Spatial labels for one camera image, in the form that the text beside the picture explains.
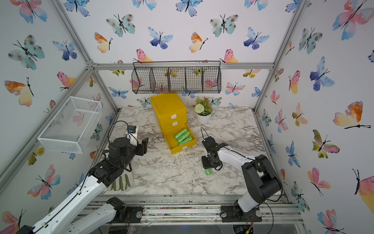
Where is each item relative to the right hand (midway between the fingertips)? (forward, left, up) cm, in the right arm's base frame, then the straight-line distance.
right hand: (207, 164), depth 89 cm
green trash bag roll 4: (-4, -1, -1) cm, 5 cm away
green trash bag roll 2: (+19, +16, 0) cm, 25 cm away
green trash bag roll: (+20, +20, +1) cm, 28 cm away
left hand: (+3, +35, +23) cm, 41 cm away
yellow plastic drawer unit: (+24, +24, +19) cm, 39 cm away
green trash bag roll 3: (+15, +14, +1) cm, 21 cm away
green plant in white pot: (+33, +3, +13) cm, 35 cm away
